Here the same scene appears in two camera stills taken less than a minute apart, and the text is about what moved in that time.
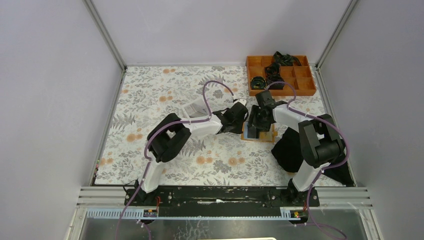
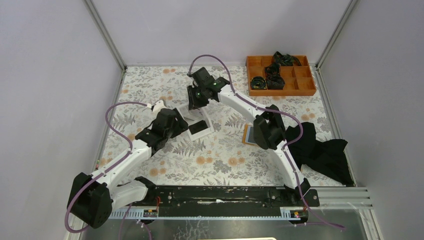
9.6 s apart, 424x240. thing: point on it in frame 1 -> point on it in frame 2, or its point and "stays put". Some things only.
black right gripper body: (256, 119) -> (202, 88)
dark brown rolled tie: (273, 78) stays put
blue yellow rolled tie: (258, 82) stays put
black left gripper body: (236, 126) -> (166, 135)
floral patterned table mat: (146, 95) stays put
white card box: (195, 109) stays put
